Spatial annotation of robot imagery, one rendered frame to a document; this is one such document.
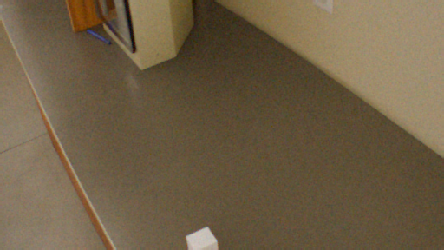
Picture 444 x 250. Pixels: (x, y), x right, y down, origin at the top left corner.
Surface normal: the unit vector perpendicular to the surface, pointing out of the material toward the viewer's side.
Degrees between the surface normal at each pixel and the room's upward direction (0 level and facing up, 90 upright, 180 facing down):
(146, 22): 90
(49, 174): 0
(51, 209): 0
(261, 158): 0
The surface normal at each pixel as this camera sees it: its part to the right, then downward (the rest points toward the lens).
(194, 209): -0.06, -0.76
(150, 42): 0.54, 0.52
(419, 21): -0.84, 0.39
